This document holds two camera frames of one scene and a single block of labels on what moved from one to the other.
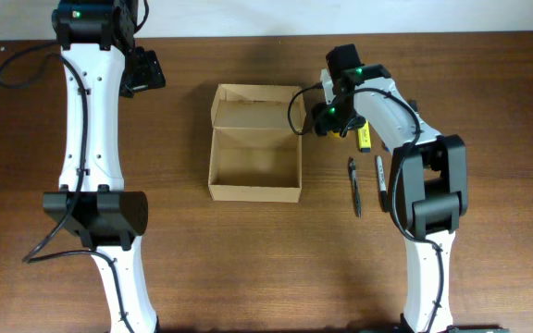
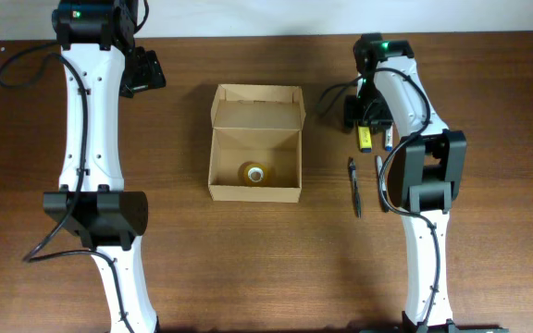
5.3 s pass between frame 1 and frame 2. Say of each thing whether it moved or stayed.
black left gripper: stayed
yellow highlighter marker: stayed
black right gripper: moved
